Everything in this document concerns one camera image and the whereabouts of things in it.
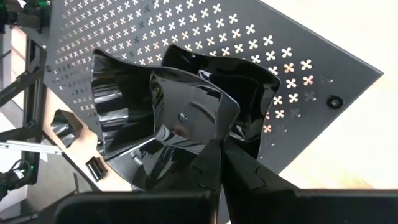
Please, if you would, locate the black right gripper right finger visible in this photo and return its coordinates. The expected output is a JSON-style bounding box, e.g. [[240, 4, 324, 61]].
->
[[222, 140, 300, 224]]

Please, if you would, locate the black device green light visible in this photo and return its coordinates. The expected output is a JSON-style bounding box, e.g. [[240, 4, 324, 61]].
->
[[0, 158, 35, 202]]

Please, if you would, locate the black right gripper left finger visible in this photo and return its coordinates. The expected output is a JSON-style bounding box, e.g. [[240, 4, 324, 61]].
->
[[161, 139, 223, 194]]

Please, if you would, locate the silver aluminium bracket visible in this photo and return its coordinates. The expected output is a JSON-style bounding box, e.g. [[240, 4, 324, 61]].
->
[[0, 139, 64, 156]]

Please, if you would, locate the black rounded mini plate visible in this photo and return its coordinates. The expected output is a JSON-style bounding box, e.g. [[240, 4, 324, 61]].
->
[[90, 48, 242, 191]]

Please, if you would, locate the black wavy square mini plate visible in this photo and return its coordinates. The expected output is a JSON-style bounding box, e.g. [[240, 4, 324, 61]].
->
[[160, 44, 282, 160], [49, 108, 84, 149]]

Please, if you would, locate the black perforated metal rack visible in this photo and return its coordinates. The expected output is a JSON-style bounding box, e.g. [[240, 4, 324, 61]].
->
[[42, 0, 384, 175]]

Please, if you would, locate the black metal table frame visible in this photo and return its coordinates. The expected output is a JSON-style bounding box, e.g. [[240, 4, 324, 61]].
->
[[0, 37, 103, 192]]

